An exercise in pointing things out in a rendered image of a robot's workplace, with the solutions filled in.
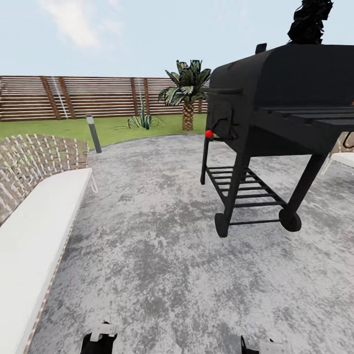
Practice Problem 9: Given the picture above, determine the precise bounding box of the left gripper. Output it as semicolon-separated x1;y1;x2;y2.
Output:
81;334;114;354

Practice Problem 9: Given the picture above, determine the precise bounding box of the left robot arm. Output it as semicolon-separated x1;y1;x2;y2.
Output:
81;322;119;354

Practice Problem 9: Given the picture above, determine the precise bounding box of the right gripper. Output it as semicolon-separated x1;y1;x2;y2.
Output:
241;335;259;354

